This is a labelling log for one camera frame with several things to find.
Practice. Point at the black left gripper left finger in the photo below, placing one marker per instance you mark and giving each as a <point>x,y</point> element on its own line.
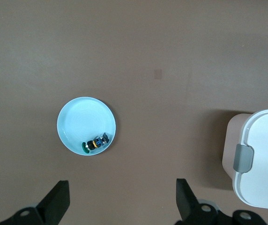
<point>52,204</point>

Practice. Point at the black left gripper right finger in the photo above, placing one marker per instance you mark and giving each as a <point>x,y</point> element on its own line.
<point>188,206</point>

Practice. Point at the white lidded storage box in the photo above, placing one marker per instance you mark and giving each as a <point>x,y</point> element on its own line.
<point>265,159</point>

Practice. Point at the light blue round plate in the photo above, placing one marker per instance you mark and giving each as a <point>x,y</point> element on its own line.
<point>82,119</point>

